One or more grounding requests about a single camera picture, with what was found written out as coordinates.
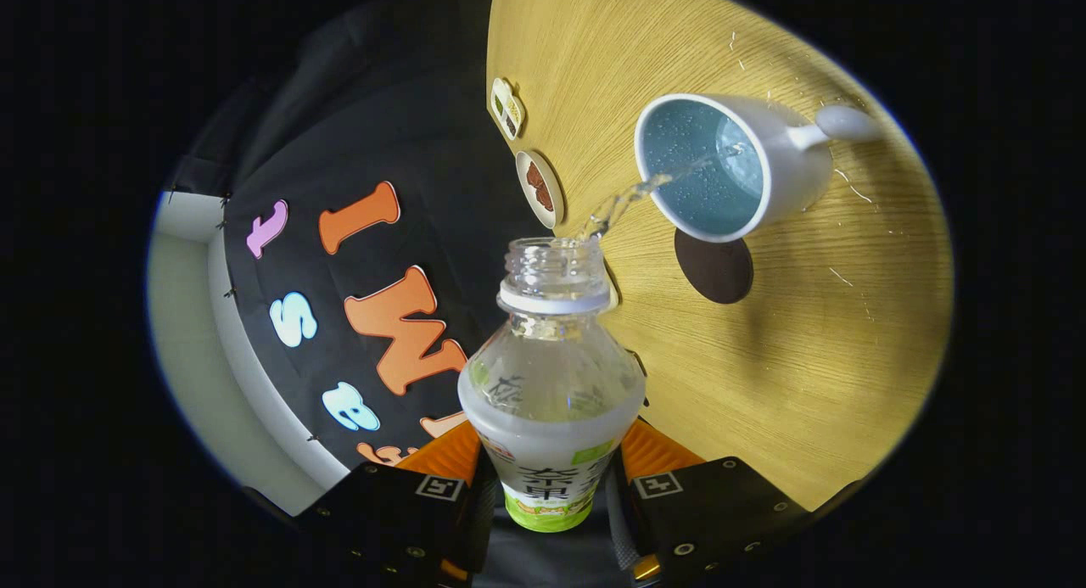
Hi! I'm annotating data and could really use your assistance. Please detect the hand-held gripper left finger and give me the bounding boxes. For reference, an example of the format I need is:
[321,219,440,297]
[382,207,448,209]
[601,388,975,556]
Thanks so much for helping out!
[293,418,498,585]

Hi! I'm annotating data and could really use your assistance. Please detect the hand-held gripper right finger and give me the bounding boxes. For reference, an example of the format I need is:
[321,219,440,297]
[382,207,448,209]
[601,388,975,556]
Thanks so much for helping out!
[604,418,862,585]

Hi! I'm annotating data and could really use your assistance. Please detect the clear plastic juice bottle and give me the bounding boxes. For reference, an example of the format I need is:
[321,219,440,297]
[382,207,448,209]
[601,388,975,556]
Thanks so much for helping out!
[456,237,647,534]

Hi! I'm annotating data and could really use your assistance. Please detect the dark brown round coaster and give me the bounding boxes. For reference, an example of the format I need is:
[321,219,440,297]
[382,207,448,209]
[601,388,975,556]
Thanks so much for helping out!
[675,227,754,305]

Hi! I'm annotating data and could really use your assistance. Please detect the white cup with blue inside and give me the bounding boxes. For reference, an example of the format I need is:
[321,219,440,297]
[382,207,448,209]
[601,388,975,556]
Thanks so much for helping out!
[634,93,883,244]

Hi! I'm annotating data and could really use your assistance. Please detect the wooden table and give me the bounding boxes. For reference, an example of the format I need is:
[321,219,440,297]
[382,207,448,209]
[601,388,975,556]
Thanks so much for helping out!
[486,0,955,512]

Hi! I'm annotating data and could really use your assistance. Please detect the round white plate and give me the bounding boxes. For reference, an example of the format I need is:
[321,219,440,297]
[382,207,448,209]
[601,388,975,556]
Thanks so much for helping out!
[515,149,565,230]

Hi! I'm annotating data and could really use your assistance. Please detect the brown food pieces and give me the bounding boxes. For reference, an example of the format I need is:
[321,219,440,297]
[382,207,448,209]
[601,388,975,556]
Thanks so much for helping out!
[526,161,555,213]

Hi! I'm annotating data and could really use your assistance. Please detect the black backdrop cloth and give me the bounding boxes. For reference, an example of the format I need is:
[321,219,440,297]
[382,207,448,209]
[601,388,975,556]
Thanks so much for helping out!
[161,0,629,588]

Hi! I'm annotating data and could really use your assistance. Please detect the divided white dish with beans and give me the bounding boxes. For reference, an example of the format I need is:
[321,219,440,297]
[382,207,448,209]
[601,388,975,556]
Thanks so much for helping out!
[490,77,527,142]

